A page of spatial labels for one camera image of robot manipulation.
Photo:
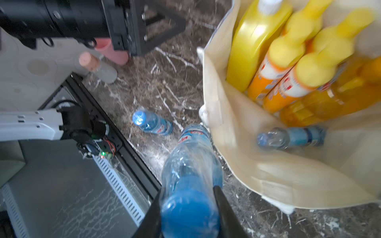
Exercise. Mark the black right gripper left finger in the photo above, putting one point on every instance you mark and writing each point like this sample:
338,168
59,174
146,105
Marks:
151,224

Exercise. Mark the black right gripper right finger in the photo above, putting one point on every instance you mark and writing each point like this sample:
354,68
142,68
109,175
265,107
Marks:
230,226

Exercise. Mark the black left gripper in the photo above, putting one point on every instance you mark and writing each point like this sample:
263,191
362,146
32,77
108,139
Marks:
159,25

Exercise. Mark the blue cap water bottle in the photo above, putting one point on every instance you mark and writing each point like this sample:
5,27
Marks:
150,122
188,207
283,138

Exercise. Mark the blue cap water bottle front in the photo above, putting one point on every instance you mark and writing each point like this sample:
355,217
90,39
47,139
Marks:
283,138

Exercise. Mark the yellow dish soap pump bottle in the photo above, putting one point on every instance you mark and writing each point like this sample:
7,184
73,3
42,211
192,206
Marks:
262,23

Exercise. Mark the cream starry night shopping bag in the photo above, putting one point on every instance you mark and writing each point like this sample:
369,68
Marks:
344,172

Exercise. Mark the yellow cap juice bottle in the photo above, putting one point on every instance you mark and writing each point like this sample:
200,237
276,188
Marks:
311,13
347,30
283,54
311,71

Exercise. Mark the orange dish soap pump bottle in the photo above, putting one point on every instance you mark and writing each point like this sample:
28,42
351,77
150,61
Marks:
355,87

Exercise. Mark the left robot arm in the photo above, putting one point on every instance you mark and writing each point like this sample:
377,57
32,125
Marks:
29,21

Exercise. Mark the pink plastic cup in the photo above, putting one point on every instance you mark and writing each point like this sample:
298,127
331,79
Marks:
105,47

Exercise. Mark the small green circuit board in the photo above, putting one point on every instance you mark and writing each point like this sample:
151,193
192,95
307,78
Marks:
107,155

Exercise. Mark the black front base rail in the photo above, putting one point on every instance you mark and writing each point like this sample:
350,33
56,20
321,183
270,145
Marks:
113,134

